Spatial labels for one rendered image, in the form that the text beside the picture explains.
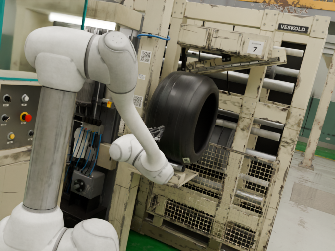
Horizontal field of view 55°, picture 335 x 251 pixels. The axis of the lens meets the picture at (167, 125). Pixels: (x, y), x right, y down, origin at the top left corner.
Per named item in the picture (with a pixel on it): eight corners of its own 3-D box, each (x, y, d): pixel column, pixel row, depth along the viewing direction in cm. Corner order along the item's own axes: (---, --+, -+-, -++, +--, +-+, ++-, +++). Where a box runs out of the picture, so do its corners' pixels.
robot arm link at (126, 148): (121, 146, 153) (142, 162, 149) (100, 156, 139) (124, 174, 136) (129, 127, 148) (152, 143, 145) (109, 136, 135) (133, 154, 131)
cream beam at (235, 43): (176, 44, 225) (180, 22, 222) (188, 49, 248) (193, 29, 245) (263, 60, 202) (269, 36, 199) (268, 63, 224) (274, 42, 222)
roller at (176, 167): (132, 153, 207) (136, 147, 209) (134, 157, 210) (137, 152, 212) (182, 170, 193) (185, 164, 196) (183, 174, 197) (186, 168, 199)
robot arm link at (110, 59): (142, 67, 106) (102, 60, 107) (142, 25, 90) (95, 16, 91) (132, 100, 99) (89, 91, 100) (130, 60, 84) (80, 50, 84)
